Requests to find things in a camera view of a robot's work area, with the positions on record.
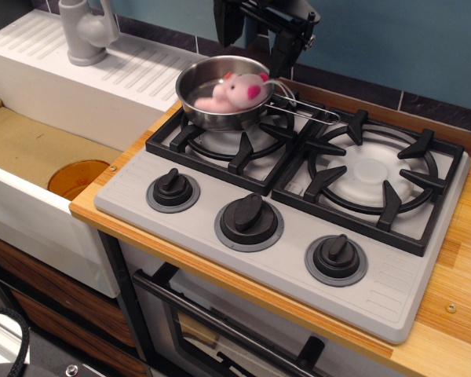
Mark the black burner grate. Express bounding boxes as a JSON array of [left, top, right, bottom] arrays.
[[272, 110, 470, 257], [145, 95, 314, 196]]

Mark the black right stove knob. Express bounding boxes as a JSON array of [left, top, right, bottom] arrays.
[[305, 234, 368, 287]]

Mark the oven door with handle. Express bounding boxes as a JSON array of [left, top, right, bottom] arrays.
[[132, 263, 399, 376]]

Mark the wooden drawer front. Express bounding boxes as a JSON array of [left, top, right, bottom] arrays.
[[0, 240, 147, 376]]

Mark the black left burner grate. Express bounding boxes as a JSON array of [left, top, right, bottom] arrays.
[[145, 95, 314, 196]]

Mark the orange plastic plate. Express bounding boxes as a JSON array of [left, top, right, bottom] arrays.
[[47, 159, 109, 200]]

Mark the black left stove knob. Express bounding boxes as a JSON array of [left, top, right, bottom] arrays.
[[145, 168, 200, 214]]

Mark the white toy sink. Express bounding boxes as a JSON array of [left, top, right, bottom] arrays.
[[0, 10, 196, 298]]

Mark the black right burner grate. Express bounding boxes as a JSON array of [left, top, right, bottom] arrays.
[[272, 110, 470, 257]]

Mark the black stove knob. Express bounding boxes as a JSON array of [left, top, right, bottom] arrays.
[[214, 193, 284, 253], [145, 168, 200, 214], [305, 234, 368, 287]]

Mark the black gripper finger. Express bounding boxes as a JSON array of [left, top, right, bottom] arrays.
[[269, 30, 302, 79], [213, 0, 245, 46]]

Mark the black cable lower left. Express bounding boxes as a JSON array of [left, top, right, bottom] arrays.
[[0, 306, 31, 377]]

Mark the stainless steel pan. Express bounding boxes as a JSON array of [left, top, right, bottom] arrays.
[[176, 55, 340, 132]]

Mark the grey toy stove top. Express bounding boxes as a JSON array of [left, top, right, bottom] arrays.
[[93, 92, 471, 346]]

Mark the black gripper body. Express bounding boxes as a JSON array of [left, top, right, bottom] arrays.
[[214, 0, 322, 50]]

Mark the pink stuffed pig toy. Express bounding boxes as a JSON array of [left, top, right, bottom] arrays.
[[193, 71, 299, 114]]

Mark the grey toy faucet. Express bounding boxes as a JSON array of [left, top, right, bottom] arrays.
[[58, 0, 119, 67]]

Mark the black middle stove knob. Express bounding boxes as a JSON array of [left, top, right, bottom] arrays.
[[214, 193, 284, 253]]

